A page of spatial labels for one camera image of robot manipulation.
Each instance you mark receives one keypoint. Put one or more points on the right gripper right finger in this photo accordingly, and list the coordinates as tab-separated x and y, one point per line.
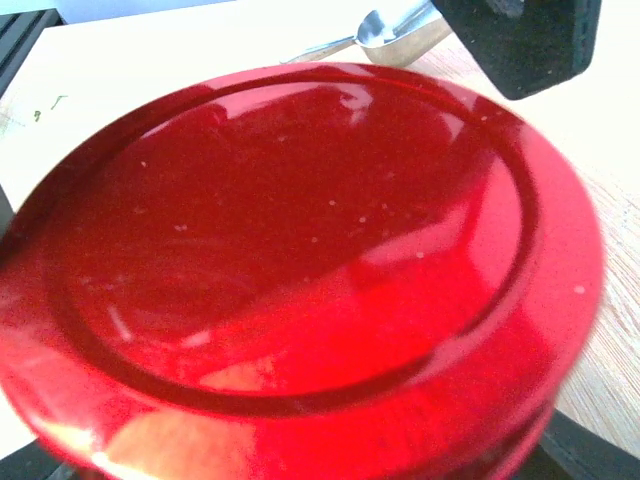
583	454

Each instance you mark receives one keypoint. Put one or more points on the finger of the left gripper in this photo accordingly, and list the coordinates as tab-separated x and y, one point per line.
525	47

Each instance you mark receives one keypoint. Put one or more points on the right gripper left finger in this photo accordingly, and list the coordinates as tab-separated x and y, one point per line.
32	462

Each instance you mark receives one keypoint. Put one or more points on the metal scoop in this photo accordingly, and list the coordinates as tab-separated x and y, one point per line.
395	35

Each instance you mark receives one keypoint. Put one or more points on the red round lid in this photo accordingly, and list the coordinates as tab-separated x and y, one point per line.
313	271

